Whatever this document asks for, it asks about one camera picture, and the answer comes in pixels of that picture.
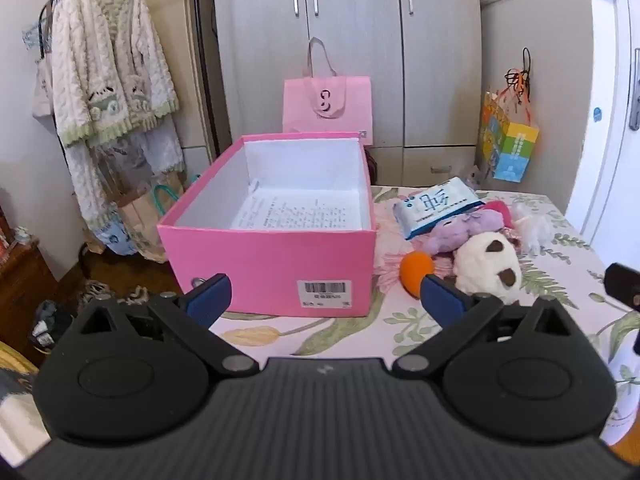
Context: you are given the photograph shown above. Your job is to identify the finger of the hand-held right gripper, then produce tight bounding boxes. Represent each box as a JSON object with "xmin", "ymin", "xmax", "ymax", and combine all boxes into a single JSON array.
[{"xmin": 604, "ymin": 262, "xmax": 640, "ymax": 312}]

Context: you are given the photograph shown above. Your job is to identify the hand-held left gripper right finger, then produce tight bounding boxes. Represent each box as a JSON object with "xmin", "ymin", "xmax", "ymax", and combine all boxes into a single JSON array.
[{"xmin": 391, "ymin": 273, "xmax": 573, "ymax": 380}]

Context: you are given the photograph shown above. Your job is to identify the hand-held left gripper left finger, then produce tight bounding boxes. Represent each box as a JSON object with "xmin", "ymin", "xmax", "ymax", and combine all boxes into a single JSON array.
[{"xmin": 75, "ymin": 273, "xmax": 261, "ymax": 378}]

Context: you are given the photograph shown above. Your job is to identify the orange ball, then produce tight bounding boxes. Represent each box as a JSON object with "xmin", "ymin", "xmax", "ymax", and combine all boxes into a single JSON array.
[{"xmin": 399, "ymin": 251, "xmax": 435, "ymax": 301}]

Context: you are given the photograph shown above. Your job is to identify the white brown plush toy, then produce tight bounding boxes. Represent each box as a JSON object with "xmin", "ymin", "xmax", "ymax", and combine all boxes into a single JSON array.
[{"xmin": 452, "ymin": 231, "xmax": 524, "ymax": 306}]

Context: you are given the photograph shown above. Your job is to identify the purple plush toy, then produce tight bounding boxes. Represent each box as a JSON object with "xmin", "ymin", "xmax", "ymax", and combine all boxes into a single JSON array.
[{"xmin": 425, "ymin": 210, "xmax": 506, "ymax": 257}]

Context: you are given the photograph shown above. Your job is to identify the pink cardboard box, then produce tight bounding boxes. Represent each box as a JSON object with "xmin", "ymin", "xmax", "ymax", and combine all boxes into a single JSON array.
[{"xmin": 156, "ymin": 131, "xmax": 377, "ymax": 318}]

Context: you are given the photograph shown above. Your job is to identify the blue white tissue pack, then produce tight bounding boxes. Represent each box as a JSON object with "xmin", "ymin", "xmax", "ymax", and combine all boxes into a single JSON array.
[{"xmin": 391, "ymin": 176, "xmax": 486, "ymax": 241}]

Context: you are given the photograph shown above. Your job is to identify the pink plush toy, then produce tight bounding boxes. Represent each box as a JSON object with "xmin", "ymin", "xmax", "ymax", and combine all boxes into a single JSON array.
[{"xmin": 479, "ymin": 201, "xmax": 515, "ymax": 233}]

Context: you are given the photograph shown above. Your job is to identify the floral blanket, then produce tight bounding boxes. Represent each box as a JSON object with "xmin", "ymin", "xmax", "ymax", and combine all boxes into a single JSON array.
[{"xmin": 210, "ymin": 185, "xmax": 640, "ymax": 453}]

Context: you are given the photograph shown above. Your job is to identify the patterned slippers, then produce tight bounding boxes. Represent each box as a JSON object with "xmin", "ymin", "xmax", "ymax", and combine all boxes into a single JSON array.
[{"xmin": 82, "ymin": 280, "xmax": 152, "ymax": 307}]

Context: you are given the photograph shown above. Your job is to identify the white plastic packet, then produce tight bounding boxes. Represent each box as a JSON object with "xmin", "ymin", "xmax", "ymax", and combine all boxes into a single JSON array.
[{"xmin": 510, "ymin": 202, "xmax": 554, "ymax": 256}]

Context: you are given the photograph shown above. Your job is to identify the printed white paper sheet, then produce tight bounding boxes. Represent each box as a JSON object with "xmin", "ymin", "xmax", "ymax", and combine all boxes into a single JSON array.
[{"xmin": 231, "ymin": 182, "xmax": 368, "ymax": 231}]

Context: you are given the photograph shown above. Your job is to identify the dark cloth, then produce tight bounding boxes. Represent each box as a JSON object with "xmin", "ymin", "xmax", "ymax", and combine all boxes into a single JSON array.
[{"xmin": 31, "ymin": 300, "xmax": 77, "ymax": 352}]

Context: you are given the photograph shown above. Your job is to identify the white pajama pants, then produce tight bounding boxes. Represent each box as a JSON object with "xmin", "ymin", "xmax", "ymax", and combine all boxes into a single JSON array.
[{"xmin": 65, "ymin": 110, "xmax": 187, "ymax": 256}]

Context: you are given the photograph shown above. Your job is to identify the colourful gift bag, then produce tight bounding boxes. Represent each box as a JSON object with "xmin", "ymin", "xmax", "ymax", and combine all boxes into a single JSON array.
[{"xmin": 475, "ymin": 90, "xmax": 541, "ymax": 183}]

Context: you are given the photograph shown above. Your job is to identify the brown wooden cabinet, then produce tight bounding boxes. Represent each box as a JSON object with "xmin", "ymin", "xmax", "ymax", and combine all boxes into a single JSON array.
[{"xmin": 0, "ymin": 240, "xmax": 60, "ymax": 353}]

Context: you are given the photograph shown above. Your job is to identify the white door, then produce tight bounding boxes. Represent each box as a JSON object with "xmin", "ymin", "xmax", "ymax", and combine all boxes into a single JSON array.
[{"xmin": 565, "ymin": 0, "xmax": 640, "ymax": 261}]

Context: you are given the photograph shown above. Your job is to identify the yellow bedding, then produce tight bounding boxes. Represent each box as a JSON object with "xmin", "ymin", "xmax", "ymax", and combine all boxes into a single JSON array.
[{"xmin": 0, "ymin": 342, "xmax": 52, "ymax": 467}]

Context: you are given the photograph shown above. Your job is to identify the pink paper bag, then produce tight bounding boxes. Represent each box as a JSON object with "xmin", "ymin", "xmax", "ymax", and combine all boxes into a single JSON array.
[{"xmin": 282, "ymin": 37, "xmax": 375, "ymax": 147}]

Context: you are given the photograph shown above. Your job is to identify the white green pajama top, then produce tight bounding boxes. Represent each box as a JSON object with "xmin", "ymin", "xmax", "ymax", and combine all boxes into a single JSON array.
[{"xmin": 50, "ymin": 0, "xmax": 180, "ymax": 148}]

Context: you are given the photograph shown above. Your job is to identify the grey wooden wardrobe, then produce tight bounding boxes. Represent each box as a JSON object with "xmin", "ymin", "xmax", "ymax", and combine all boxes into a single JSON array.
[{"xmin": 210, "ymin": 0, "xmax": 483, "ymax": 188}]

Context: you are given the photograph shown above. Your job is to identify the brown bag with teal handles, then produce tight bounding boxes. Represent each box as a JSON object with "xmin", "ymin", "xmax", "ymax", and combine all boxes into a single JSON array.
[{"xmin": 117, "ymin": 182, "xmax": 187, "ymax": 263}]

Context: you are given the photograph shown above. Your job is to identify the black and orange cords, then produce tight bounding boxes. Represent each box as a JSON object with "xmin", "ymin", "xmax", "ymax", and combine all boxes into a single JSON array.
[{"xmin": 504, "ymin": 47, "xmax": 535, "ymax": 107}]

